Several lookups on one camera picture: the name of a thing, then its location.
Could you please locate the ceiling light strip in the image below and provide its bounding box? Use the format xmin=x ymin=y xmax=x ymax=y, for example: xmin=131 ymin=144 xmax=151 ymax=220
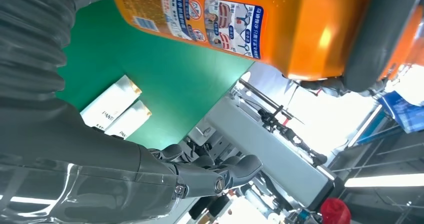
xmin=344 ymin=173 xmax=424 ymax=188

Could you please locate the red round knob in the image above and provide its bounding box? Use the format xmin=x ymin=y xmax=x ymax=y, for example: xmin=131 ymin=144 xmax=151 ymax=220
xmin=319 ymin=197 xmax=352 ymax=224

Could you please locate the blue panel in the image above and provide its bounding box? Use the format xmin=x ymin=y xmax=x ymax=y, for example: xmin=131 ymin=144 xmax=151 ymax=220
xmin=377 ymin=89 xmax=424 ymax=135

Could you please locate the white robot stand machine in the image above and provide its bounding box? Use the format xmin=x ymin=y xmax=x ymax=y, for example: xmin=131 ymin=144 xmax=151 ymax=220
xmin=183 ymin=78 xmax=337 ymax=213

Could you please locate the white shampoo bottle gold cap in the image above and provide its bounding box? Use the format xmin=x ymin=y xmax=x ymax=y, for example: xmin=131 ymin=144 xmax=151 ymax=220
xmin=80 ymin=75 xmax=143 ymax=132
xmin=104 ymin=99 xmax=153 ymax=141

